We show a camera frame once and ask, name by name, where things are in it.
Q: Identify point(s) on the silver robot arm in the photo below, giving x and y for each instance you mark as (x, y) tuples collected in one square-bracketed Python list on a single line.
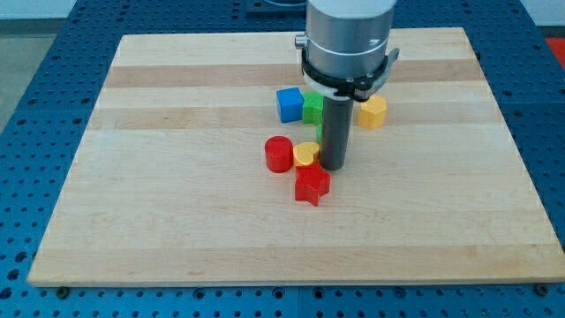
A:
[(344, 47)]

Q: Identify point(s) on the yellow heart block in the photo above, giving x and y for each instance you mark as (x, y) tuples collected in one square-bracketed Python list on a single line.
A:
[(306, 153)]

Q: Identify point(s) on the yellow hexagon block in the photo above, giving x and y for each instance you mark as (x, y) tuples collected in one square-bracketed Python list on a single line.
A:
[(372, 113)]

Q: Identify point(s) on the red cylinder block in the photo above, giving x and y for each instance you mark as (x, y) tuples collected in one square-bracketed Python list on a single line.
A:
[(279, 154)]

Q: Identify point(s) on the red star block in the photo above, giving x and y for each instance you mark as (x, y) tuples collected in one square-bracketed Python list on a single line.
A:
[(312, 183)]

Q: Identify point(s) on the small green block behind tool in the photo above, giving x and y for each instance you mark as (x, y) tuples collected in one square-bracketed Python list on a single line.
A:
[(319, 133)]

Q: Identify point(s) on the blue cube block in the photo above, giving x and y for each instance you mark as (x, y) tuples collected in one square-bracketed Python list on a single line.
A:
[(289, 104)]

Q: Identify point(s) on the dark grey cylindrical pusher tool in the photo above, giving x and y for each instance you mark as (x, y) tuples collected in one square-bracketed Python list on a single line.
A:
[(335, 133)]

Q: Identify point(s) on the wooden board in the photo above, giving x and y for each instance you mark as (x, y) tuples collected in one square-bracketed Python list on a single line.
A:
[(169, 185)]

